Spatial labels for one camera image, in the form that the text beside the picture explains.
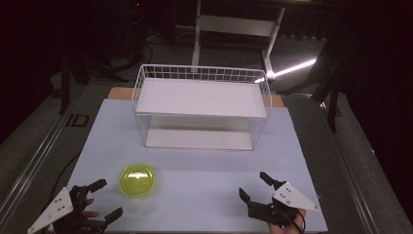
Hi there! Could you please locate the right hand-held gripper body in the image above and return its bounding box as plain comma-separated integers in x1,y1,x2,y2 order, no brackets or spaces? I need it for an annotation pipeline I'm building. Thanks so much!
246,179,321,228

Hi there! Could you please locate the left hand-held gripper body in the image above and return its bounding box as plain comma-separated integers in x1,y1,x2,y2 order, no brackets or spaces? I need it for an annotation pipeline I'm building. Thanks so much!
26,184,110,234

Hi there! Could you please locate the person's left hand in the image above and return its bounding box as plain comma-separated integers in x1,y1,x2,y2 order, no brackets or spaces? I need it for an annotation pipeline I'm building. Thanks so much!
81,198,100,220

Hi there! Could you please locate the person's right hand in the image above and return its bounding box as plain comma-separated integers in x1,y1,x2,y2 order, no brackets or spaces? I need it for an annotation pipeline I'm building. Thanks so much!
267,209,308,234

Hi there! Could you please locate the yellow-green plastic bowl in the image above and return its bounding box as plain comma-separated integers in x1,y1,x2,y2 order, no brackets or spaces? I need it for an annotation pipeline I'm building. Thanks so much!
118,162,157,199

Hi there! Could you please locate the pale blue table mat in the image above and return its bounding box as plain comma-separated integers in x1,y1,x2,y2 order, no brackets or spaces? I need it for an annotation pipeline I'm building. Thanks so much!
66,98,329,234

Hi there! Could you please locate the black floor socket plate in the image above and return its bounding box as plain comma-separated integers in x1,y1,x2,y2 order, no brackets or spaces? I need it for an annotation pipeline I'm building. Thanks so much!
65,113,91,128

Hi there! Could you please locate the black metal stand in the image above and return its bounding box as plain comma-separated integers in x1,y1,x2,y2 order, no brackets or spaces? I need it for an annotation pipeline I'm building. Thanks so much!
311,48,346,133

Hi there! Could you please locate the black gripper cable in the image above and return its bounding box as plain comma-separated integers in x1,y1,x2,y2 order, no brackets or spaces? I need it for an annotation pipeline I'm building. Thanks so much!
278,208,307,234

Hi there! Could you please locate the black floor cable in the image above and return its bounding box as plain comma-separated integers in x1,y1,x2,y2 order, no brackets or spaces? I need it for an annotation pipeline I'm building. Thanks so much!
41,151,83,213

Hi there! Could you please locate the metal floor rail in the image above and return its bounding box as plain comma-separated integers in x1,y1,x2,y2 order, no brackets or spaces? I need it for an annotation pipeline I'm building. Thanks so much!
319,100,382,234
0,83,90,223

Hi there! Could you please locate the white wire shelf rack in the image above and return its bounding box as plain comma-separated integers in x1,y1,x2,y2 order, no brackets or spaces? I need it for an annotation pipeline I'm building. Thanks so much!
131,63,273,152

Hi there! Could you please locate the bundle of black cables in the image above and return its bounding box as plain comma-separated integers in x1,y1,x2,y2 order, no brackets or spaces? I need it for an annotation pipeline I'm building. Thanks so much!
82,40,155,83

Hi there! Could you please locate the white metal desk frame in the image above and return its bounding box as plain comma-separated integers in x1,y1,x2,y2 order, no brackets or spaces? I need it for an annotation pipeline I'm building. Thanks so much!
190,0,287,80

